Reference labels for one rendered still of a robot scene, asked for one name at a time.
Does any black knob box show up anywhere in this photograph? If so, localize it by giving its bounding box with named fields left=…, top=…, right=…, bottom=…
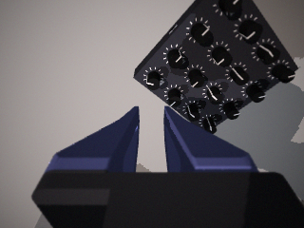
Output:
left=134, top=0, right=298, bottom=134

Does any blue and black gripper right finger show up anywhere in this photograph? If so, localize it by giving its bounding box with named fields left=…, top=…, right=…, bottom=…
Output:
left=163, top=105, right=259, bottom=172

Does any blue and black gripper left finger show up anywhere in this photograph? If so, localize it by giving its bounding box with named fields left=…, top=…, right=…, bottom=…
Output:
left=45, top=106, right=140, bottom=173

